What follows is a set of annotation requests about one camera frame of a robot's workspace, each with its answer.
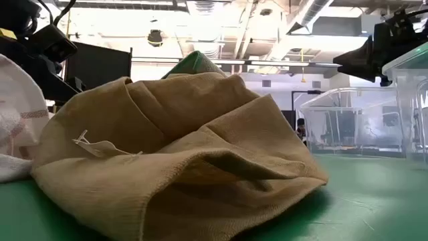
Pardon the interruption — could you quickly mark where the black background rig frame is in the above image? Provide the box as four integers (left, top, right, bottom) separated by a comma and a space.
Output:
291, 89, 324, 111

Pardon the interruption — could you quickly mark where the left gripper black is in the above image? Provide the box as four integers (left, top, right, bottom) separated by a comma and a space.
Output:
0, 35, 86, 103

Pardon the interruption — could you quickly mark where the black background partition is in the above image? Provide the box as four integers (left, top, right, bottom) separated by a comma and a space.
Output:
280, 110, 298, 131

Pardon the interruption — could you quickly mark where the black left camera cable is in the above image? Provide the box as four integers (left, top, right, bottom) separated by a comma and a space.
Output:
53, 0, 77, 27

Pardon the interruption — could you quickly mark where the black dome ceiling lamp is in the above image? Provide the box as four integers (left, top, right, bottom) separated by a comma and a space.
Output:
147, 29, 164, 48

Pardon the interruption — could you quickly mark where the long horizontal light bar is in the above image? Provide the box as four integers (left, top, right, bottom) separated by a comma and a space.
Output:
131, 56, 342, 68

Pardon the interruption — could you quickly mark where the light green towel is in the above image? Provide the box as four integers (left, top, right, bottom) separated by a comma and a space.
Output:
161, 50, 228, 80

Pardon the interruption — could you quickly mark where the smooth silver ventilation duct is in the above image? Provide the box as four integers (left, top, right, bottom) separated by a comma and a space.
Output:
286, 0, 335, 36

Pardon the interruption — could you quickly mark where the tan towel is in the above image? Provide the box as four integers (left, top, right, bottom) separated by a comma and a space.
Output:
30, 72, 329, 241

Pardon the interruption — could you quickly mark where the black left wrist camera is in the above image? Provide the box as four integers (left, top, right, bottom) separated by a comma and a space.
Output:
27, 23, 79, 64

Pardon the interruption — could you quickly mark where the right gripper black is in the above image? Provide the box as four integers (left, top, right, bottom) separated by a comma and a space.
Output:
333, 9, 428, 84

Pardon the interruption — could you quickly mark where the clear plastic bin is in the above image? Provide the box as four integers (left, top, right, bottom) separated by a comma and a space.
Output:
382, 42, 428, 171
300, 86, 407, 155

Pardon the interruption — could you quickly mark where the white red-striped towel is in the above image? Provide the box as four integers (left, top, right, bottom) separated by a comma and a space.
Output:
0, 53, 51, 184

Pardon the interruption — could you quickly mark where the yellow hanging pendant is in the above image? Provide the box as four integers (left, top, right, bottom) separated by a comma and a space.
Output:
300, 48, 307, 84

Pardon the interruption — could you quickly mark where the person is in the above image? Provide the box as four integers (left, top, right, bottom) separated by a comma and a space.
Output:
296, 117, 307, 141

